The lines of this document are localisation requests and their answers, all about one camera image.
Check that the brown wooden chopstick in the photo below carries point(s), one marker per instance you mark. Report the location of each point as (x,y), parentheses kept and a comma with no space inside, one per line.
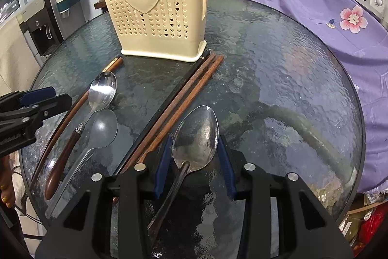
(203,83)
(195,83)

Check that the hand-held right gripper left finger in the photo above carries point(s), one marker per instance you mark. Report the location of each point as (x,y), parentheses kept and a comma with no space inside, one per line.
(163,168)

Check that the large steel spoon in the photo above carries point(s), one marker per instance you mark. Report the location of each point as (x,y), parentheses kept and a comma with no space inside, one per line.
(195,140)

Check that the person's foot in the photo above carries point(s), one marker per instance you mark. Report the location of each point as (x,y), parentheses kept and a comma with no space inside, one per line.
(6,183)

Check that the water dispenser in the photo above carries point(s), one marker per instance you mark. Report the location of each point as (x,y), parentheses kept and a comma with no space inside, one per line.
(39,28)

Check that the brown chopsticks pair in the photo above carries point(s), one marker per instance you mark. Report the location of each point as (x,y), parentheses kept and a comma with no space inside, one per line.
(67,118)

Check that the red bag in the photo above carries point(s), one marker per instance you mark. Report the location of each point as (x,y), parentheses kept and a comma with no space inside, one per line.
(374,224)

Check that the cream perforated utensil holder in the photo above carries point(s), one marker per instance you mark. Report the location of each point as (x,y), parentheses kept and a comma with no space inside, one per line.
(145,28)

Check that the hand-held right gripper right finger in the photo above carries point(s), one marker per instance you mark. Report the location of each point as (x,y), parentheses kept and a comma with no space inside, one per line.
(228,169)

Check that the dark chopstick with gold band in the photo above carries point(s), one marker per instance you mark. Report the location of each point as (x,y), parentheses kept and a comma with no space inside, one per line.
(182,84)

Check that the teal cup holder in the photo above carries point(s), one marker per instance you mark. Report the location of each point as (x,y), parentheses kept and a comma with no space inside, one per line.
(71,4)

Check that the purple floral cloth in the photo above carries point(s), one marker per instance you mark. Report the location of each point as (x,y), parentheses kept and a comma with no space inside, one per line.
(333,43)

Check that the clear plastic spoon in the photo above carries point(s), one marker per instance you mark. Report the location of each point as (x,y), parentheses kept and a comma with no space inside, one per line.
(104,128)

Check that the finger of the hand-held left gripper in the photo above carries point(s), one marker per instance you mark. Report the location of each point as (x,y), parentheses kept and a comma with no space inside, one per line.
(39,94)
(56,104)

